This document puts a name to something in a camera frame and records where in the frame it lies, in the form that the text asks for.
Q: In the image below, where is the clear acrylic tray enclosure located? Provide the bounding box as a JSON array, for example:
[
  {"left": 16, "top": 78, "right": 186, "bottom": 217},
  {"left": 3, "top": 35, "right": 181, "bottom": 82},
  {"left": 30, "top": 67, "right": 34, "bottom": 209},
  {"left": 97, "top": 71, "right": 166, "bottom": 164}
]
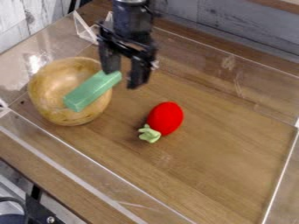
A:
[{"left": 0, "top": 17, "right": 299, "bottom": 224}]

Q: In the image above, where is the green rectangular block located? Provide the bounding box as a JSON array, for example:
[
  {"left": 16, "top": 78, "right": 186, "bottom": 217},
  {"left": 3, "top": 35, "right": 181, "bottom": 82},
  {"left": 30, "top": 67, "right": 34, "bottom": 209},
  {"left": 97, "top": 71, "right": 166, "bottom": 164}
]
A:
[{"left": 62, "top": 70, "right": 121, "bottom": 112}]

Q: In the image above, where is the red plush strawberry toy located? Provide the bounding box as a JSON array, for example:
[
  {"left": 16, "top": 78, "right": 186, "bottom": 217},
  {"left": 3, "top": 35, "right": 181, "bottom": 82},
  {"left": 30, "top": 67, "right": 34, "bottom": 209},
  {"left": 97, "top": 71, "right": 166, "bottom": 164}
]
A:
[{"left": 137, "top": 101, "right": 184, "bottom": 144}]

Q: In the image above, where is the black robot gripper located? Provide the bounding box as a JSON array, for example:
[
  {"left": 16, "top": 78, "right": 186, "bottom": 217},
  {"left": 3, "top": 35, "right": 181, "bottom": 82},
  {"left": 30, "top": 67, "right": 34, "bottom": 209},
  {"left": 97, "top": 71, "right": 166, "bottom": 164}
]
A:
[{"left": 97, "top": 0, "right": 157, "bottom": 89}]

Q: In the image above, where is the brown wooden bowl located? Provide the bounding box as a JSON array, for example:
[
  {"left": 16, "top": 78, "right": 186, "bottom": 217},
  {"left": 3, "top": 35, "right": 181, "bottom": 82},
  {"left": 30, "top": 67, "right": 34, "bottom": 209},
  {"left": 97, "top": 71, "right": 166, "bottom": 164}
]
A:
[{"left": 26, "top": 57, "right": 112, "bottom": 126}]

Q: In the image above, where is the black clamp with cable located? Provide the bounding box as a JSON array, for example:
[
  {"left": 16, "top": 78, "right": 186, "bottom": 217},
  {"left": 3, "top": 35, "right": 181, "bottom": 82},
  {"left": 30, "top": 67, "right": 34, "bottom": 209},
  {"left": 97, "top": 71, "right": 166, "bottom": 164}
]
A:
[{"left": 0, "top": 185, "right": 65, "bottom": 224}]

